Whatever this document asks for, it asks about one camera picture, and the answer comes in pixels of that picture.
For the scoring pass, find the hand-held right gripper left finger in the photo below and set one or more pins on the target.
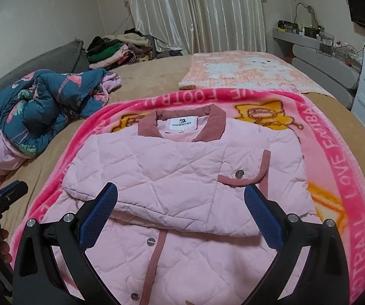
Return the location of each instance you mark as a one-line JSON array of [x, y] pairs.
[[97, 216]]

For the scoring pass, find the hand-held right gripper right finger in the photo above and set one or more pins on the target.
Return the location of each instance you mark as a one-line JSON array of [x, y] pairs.
[[263, 217]]

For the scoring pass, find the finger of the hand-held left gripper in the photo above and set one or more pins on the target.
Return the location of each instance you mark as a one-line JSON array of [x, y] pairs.
[[7, 187], [18, 192]]

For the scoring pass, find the pink quilted jacket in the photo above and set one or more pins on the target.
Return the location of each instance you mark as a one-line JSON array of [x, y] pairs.
[[157, 165]]

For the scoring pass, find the pile of mixed clothes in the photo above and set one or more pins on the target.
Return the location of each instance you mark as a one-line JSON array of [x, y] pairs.
[[115, 50]]

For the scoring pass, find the blue flamingo print quilt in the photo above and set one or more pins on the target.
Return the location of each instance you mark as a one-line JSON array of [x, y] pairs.
[[42, 101]]

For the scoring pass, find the pink printed fleece blanket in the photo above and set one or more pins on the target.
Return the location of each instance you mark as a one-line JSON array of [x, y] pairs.
[[338, 152]]

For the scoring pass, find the tan bed sheet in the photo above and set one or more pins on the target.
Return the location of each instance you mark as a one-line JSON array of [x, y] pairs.
[[150, 79]]

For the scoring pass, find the peach bear print blanket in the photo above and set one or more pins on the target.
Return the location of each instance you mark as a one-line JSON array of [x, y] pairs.
[[249, 70]]

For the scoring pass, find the grey headboard with shelf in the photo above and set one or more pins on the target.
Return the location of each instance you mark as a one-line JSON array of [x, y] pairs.
[[322, 66]]

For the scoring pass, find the clutter of small shelf gadgets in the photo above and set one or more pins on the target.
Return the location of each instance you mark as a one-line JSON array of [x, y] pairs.
[[322, 36]]

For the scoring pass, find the white sheer curtain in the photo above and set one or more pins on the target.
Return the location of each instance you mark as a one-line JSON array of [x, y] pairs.
[[201, 9]]

